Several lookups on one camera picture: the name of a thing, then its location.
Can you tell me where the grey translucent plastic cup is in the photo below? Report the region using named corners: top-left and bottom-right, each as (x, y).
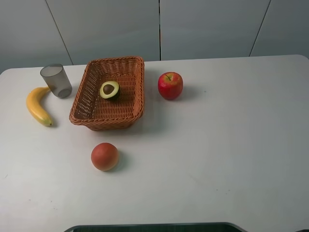
top-left (40, 64), bottom-right (72, 99)

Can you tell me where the red apple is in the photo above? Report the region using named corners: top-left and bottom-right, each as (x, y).
top-left (158, 72), bottom-right (183, 101)

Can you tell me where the yellow banana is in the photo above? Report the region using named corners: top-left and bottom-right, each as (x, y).
top-left (26, 87), bottom-right (53, 127)

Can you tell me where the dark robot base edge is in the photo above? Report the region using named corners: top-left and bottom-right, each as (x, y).
top-left (66, 222), bottom-right (245, 232)

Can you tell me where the orange-red round fruit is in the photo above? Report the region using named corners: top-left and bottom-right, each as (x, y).
top-left (91, 143), bottom-right (119, 172)

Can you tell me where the brown wicker basket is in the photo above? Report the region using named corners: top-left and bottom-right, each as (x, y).
top-left (69, 56), bottom-right (144, 131)

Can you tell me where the halved avocado with pit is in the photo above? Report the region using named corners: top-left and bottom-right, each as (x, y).
top-left (99, 81), bottom-right (120, 101)

